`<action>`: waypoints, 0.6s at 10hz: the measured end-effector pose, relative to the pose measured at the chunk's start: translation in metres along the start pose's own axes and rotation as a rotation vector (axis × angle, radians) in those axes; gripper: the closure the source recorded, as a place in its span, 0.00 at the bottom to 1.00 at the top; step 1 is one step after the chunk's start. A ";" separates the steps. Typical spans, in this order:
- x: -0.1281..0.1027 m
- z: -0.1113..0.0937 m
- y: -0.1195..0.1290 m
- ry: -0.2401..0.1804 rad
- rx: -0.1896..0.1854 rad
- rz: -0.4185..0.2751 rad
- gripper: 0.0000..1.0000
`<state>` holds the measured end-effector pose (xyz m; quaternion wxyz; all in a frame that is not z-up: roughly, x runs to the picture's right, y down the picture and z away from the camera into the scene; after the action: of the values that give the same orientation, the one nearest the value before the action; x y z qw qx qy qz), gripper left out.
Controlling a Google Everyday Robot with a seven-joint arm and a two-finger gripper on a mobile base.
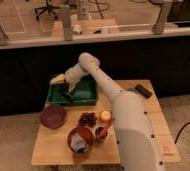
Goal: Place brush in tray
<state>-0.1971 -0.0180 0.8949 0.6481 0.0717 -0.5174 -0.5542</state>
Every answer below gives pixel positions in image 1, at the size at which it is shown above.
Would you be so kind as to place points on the black remote block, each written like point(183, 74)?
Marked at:
point(143, 91)

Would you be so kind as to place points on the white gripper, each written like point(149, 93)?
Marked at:
point(70, 79)

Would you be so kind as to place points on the yellow round toy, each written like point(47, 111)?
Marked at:
point(105, 116)

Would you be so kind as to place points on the grey railing barrier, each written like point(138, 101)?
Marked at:
point(94, 21)

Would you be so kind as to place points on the dark grape bunch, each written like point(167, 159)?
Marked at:
point(87, 119)

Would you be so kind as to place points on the white cloth in bowl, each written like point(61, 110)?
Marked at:
point(77, 142)

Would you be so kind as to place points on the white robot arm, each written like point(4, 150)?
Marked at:
point(137, 146)

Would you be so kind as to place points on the green plastic tray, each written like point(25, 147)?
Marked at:
point(85, 93)

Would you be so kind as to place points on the orange bowl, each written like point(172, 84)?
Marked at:
point(84, 133)

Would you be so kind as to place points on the purple plate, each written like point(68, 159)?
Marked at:
point(53, 116)

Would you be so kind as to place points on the black office chair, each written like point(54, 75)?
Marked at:
point(48, 7)

